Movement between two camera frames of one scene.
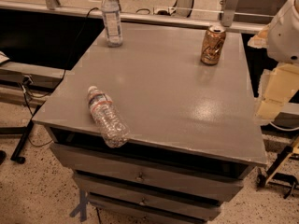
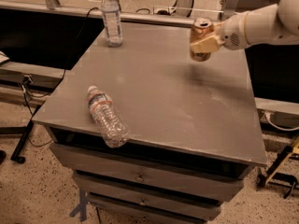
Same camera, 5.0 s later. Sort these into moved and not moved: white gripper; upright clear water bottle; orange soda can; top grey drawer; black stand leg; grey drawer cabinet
Moved: orange soda can; white gripper
Not moved: upright clear water bottle; grey drawer cabinet; black stand leg; top grey drawer
